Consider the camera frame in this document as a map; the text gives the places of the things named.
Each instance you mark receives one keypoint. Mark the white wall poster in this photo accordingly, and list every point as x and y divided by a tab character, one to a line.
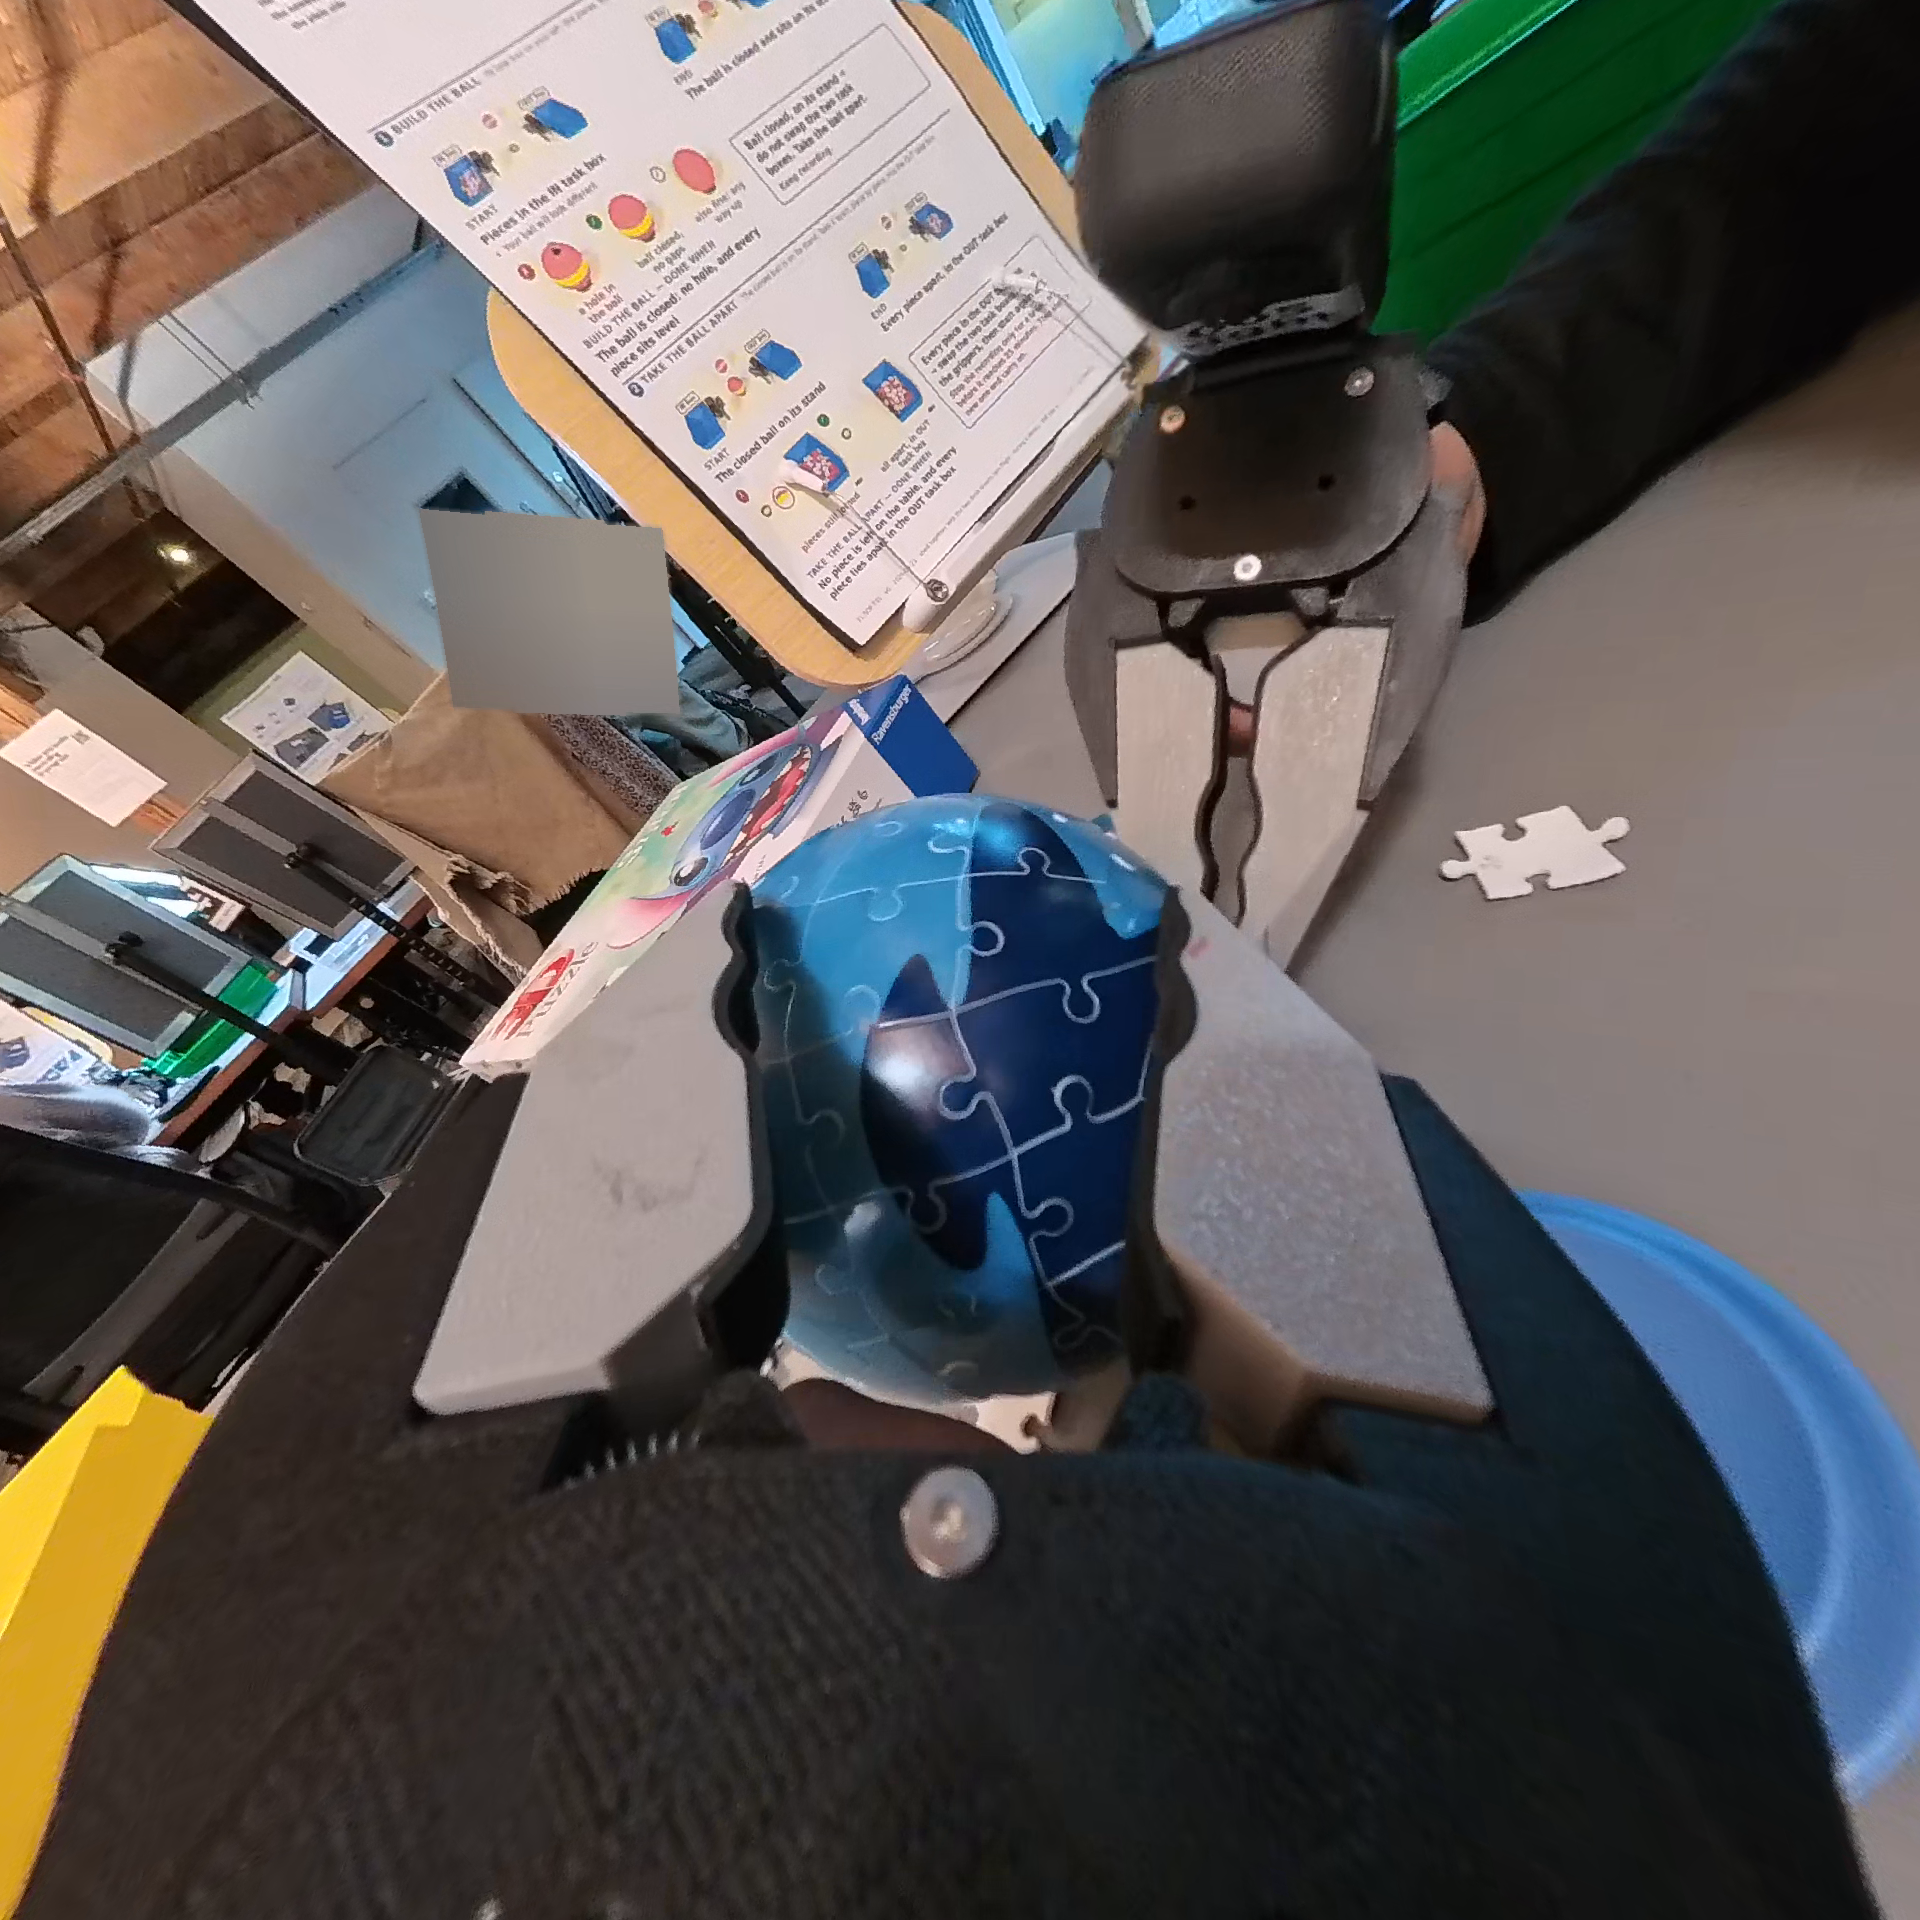
308	717
83	763

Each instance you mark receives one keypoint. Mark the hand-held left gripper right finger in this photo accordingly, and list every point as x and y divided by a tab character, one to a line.
1307	1200

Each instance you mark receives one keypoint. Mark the blue puzzle ball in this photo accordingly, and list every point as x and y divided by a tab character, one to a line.
1021	1079

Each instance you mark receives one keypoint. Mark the white puzzle piece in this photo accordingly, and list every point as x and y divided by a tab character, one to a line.
1530	858
1010	1423

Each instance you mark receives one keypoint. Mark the blue plastic ball stand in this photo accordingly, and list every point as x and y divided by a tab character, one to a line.
1771	1424

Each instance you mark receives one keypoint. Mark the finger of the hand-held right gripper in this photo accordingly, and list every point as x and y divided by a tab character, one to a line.
1163	734
1321	750

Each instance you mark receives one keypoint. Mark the colourful cartoon puzzle box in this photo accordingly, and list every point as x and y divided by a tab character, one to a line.
705	855

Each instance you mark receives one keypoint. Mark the green plastic bin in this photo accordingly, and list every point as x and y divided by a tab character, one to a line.
1500	136

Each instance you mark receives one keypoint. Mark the yellow plastic bin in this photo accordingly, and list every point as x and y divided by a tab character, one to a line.
77	1529

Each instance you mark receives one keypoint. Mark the person's right hand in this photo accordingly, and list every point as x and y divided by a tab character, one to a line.
1465	510

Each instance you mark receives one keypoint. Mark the beige cloth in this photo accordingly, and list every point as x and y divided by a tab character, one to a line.
451	810

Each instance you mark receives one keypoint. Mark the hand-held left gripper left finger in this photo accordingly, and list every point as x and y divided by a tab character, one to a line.
599	1200

